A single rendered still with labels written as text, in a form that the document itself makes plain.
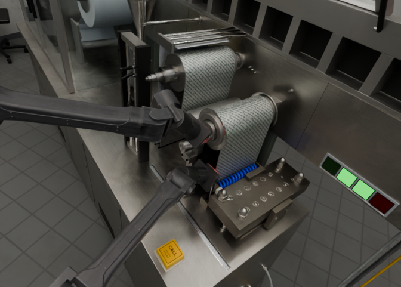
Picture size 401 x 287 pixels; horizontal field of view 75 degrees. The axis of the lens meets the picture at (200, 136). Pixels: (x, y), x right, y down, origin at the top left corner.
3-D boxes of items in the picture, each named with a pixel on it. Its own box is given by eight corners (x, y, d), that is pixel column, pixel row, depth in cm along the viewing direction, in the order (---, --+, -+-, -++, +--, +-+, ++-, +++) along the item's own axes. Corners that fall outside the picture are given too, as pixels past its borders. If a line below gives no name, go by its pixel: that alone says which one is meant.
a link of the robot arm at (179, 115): (168, 131, 67) (185, 117, 66) (157, 112, 70) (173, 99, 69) (181, 138, 73) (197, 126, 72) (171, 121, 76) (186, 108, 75)
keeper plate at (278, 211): (263, 225, 102) (271, 209, 95) (279, 213, 107) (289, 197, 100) (268, 230, 101) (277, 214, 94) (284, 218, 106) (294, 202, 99)
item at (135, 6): (125, 98, 157) (119, -8, 120) (147, 93, 164) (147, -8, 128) (136, 110, 149) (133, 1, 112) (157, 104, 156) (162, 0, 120)
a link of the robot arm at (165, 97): (146, 143, 68) (153, 120, 62) (130, 112, 74) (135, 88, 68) (185, 135, 75) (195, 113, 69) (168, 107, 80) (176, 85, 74)
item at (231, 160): (211, 185, 100) (220, 150, 88) (253, 163, 113) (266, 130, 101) (212, 186, 100) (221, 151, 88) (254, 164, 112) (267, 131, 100)
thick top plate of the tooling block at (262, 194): (207, 205, 98) (210, 195, 95) (276, 166, 119) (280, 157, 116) (236, 239, 89) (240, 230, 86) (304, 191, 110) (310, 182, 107)
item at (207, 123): (204, 116, 85) (216, 135, 83) (209, 114, 86) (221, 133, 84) (197, 127, 91) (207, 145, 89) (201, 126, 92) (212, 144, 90)
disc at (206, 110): (194, 130, 97) (202, 99, 87) (196, 130, 97) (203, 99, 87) (219, 159, 90) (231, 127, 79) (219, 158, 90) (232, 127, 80)
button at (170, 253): (156, 252, 90) (156, 248, 88) (173, 241, 93) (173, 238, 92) (166, 269, 86) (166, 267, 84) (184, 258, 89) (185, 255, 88)
